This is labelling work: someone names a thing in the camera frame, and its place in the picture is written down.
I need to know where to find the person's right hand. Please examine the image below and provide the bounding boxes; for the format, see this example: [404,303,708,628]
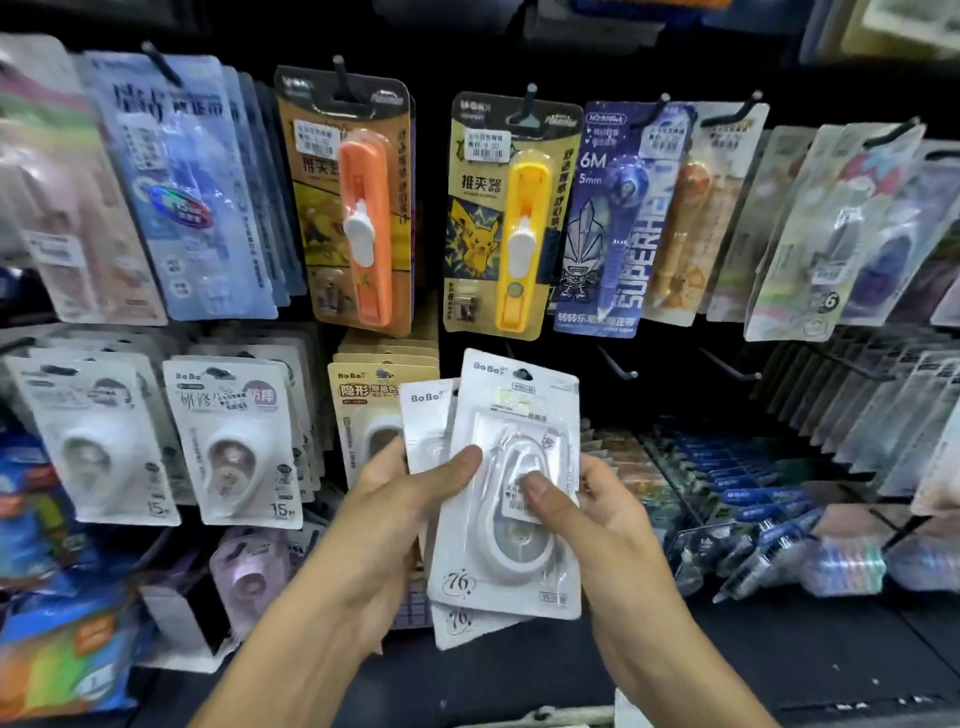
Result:
[519,453,691,670]

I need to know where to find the person's left hand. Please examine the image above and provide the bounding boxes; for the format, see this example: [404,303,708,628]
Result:
[322,444,485,648]

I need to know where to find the white correction tape pack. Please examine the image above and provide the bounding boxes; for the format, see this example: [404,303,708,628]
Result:
[426,348,583,622]
[397,378,526,652]

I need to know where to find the person's left forearm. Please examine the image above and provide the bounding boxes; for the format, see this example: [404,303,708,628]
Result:
[191,541,400,728]

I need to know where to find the person's right forearm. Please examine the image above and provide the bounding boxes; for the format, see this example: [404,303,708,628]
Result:
[600,592,781,728]

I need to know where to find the stack of brown patterned packs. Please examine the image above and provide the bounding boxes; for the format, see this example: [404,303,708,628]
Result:
[582,426,680,519]

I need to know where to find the stack of beige tape packs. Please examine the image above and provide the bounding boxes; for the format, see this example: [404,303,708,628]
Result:
[327,296,442,490]

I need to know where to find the purple checked box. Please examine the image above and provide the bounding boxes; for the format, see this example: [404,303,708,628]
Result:
[390,579,435,631]

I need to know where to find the black metal display hook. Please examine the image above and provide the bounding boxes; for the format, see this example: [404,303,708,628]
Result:
[595,343,640,381]
[870,508,933,555]
[699,347,765,384]

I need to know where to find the pile of blue pen packs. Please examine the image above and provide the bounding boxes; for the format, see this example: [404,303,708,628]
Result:
[651,426,828,606]

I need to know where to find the hanging stack of white packs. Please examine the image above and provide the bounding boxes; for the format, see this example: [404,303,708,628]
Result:
[0,326,198,528]
[162,330,328,531]

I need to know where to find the lilac tape dispenser pack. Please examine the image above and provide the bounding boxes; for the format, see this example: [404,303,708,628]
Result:
[208,523,325,640]

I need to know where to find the white shelf label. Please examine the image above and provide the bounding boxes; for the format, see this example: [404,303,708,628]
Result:
[613,688,655,728]

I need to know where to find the yellow clip pusher pack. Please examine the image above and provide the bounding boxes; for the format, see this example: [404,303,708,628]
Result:
[441,91,585,342]

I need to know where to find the blue correction pen pack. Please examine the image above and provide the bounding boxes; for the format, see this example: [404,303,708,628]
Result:
[553,100,699,340]

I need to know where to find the orange clip pusher pack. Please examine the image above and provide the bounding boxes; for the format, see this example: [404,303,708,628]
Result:
[273,65,415,339]

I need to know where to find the orange correction pen pack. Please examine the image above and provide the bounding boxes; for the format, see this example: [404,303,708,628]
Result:
[643,101,771,328]

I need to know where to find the white cardboard display box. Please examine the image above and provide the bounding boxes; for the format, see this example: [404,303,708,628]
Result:
[137,573,237,675]

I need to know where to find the pastel tape rolls bag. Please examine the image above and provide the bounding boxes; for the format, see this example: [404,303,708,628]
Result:
[798,504,960,598]

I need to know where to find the rows of clear hanging packs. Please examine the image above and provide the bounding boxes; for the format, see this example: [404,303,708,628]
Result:
[750,328,960,520]

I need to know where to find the pale pastel hanging pack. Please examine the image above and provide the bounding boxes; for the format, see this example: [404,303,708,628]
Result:
[705,125,820,325]

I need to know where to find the clear green-trim hanging pack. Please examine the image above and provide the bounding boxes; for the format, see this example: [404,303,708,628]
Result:
[744,122,928,343]

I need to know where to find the stack of light blue packs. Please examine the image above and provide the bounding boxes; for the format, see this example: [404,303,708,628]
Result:
[81,51,309,322]

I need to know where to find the pile of blue packets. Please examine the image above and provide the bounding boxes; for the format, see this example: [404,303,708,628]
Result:
[0,429,102,595]

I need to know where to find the row of black peg hooks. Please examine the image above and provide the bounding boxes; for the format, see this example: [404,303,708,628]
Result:
[139,40,960,162]

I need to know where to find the blue and orange box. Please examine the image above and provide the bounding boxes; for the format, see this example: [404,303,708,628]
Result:
[0,588,145,723]

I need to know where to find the purple hanging pack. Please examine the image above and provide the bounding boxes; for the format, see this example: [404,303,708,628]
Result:
[838,141,960,328]

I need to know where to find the stack of pink packs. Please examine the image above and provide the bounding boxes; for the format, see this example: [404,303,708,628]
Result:
[0,33,169,328]

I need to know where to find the beige box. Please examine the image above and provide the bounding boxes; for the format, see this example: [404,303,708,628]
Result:
[802,0,960,63]

